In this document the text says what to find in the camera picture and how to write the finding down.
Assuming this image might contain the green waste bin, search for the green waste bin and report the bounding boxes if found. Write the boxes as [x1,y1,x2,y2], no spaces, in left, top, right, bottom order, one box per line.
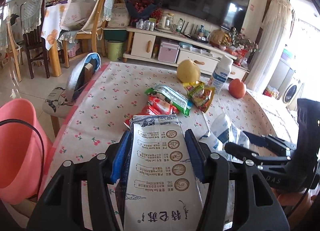
[105,39,125,62]

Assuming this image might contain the dark green box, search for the dark green box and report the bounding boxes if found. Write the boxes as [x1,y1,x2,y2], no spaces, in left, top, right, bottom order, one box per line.
[104,28,128,41]

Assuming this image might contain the tall white blue bottle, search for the tall white blue bottle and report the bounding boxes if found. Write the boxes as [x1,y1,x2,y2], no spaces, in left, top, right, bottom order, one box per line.
[208,55,233,95]

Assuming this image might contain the blue white cushioned chair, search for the blue white cushioned chair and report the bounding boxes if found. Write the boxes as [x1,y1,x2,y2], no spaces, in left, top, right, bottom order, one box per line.
[67,53,102,104]

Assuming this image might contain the small white plastic bottle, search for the small white plastic bottle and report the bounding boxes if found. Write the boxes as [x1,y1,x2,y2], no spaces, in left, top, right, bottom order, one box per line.
[199,113,250,151]

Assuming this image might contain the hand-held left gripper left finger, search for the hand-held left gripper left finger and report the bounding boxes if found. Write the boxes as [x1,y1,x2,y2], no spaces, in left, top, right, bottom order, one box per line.
[26,130,132,231]

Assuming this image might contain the dining table with orange-print cloth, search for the dining table with orange-print cloth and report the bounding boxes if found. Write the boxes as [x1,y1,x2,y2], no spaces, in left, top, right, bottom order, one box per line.
[41,2,75,77]

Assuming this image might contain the brown snack basket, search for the brown snack basket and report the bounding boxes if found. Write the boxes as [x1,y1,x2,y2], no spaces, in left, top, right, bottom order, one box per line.
[210,29,232,46]

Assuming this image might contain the white television cabinet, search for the white television cabinet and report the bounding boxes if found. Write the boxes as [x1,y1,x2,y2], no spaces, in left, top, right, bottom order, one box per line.
[122,26,250,81]

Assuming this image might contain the white sack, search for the white sack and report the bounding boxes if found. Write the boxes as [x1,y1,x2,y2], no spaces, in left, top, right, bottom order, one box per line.
[109,3,130,28]

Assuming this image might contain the white washing machine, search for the white washing machine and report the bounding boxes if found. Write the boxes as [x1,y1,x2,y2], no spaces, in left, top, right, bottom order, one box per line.
[282,74,304,104]

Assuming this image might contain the light wooden chair with bib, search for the light wooden chair with bib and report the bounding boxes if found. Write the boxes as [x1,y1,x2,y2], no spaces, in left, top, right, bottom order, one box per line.
[61,0,117,69]

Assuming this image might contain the person's right hand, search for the person's right hand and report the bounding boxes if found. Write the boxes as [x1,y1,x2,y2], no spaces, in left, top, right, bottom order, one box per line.
[271,189,317,207]

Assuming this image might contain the row of silver cans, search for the row of silver cans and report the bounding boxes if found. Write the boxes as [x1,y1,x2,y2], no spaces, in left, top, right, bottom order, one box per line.
[136,18,157,30]

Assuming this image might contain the dark blue wrapped bouquet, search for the dark blue wrapped bouquet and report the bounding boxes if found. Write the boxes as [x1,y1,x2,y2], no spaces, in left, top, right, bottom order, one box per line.
[124,0,162,20]

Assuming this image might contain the lace covered standing air conditioner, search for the lace covered standing air conditioner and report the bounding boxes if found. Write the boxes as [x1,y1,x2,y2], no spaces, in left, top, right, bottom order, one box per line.
[246,0,294,91]

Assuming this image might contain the white blue milk carton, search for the white blue milk carton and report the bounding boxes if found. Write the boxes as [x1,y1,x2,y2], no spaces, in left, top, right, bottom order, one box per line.
[124,114,209,231]

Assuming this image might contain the yellow red snack packet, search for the yellow red snack packet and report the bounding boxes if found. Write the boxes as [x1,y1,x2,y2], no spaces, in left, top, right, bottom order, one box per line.
[182,81,215,113]

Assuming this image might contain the red apple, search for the red apple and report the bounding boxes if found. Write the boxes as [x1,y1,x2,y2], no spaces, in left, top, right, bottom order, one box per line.
[228,78,247,99]

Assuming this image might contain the pink plastic bucket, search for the pink plastic bucket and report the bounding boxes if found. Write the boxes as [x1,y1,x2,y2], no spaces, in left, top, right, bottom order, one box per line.
[0,98,53,205]

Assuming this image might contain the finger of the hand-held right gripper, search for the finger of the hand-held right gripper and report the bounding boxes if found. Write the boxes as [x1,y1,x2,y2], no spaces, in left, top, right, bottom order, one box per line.
[243,130,298,157]
[224,142,292,172]

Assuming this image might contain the yellow pear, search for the yellow pear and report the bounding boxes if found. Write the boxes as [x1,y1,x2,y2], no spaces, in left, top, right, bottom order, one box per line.
[177,59,201,83]

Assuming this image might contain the white electric kettle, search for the white electric kettle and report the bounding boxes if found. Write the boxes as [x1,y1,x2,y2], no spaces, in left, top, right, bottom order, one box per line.
[157,13,175,32]

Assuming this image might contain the cartoon print stool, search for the cartoon print stool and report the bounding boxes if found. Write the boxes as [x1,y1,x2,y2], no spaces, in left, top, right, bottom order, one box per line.
[42,87,75,138]

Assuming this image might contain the pink storage case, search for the pink storage case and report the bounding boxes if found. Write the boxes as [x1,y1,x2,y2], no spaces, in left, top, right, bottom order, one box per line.
[157,39,180,64]

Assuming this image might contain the dried flower bunch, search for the dried flower bunch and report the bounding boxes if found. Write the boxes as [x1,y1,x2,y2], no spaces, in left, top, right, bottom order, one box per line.
[230,27,259,54]

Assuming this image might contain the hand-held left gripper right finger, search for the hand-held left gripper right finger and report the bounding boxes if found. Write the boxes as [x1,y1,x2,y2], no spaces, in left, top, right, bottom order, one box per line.
[184,129,290,231]

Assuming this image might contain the green white blue snack bag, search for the green white blue snack bag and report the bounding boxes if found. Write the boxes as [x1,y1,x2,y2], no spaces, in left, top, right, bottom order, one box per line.
[145,84,193,116]

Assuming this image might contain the dark wooden chair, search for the dark wooden chair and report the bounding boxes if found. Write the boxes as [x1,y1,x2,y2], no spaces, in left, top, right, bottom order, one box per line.
[20,0,50,79]

